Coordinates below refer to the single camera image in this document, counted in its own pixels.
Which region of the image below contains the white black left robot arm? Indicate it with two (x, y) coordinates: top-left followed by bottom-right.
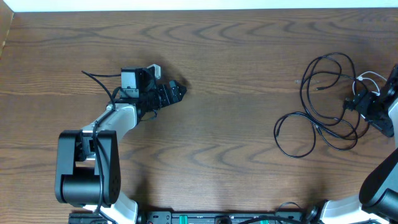
(55, 64), (187, 223)

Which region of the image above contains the white USB cable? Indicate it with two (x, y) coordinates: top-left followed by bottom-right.
(351, 70), (388, 97)

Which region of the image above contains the light wooden side board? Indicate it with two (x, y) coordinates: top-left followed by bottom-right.
(0, 0), (14, 54)

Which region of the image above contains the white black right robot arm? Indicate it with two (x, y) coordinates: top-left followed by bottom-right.
(308, 65), (397, 223)

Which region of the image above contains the black USB cable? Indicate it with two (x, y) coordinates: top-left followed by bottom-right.
(273, 111), (371, 159)
(299, 52), (361, 141)

